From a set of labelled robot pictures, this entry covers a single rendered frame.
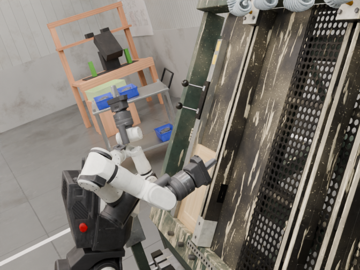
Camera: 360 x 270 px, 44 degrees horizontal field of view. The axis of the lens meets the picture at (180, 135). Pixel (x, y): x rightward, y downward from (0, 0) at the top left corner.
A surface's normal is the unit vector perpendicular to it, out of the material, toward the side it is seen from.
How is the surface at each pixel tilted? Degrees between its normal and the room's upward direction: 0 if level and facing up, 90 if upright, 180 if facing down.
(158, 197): 81
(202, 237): 90
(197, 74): 90
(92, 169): 40
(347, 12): 56
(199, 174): 86
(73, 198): 90
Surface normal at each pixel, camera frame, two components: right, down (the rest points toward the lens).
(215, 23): 0.37, 0.20
